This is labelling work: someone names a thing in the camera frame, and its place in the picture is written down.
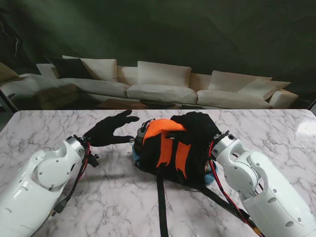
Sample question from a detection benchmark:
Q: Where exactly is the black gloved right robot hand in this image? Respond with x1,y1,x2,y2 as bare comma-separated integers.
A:
170,111,221,151

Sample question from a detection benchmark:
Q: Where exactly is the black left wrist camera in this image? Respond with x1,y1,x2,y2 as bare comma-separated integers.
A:
87,152,101,168

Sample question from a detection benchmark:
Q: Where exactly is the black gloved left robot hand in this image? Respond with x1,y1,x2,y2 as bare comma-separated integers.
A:
82,110,141,148

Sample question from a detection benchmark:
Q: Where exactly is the brown coffee table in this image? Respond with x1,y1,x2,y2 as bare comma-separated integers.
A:
96,98,208,110

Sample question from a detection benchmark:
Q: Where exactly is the orange and blue backpack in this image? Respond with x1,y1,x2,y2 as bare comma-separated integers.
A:
130,118,252,237

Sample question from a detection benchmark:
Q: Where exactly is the cream sofa cushion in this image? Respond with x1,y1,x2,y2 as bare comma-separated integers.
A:
80,58,117,82
209,70,273,93
36,63,59,79
137,61,192,87
238,78,292,101

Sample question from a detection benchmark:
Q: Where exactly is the red black arm cable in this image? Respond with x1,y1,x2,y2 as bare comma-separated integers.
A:
48,142,92,219
208,140,265,237

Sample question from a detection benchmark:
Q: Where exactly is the cream sofa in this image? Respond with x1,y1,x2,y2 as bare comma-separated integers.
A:
0,55,299,109

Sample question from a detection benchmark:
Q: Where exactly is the dark brown cushion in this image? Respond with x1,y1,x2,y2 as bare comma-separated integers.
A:
44,55,94,79

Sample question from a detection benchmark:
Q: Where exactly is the tan armchair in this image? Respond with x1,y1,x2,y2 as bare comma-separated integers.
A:
0,61,20,83

